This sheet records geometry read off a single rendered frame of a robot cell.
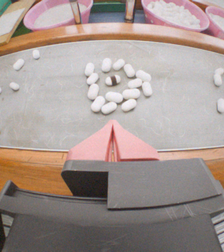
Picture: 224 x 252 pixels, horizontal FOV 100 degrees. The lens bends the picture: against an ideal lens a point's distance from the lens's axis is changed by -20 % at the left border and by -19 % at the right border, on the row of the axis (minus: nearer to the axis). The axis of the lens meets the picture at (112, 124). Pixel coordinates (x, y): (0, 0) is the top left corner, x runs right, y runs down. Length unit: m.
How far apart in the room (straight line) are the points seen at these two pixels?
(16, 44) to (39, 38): 0.09
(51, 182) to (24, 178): 0.06
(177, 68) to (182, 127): 0.16
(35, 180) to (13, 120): 0.16
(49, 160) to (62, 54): 0.27
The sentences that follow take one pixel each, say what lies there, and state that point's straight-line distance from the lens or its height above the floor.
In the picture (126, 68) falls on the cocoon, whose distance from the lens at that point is 0.29.
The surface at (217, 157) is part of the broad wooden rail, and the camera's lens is 0.31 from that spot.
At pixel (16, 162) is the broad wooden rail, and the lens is 0.29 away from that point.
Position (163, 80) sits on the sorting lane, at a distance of 0.31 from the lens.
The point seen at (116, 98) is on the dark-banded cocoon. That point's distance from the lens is 0.24.
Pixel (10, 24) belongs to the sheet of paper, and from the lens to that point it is 0.60.
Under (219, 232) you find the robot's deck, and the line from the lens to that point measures 0.53.
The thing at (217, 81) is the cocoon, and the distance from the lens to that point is 0.39.
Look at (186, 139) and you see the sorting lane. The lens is 0.28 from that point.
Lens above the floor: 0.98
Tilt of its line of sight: 77 degrees down
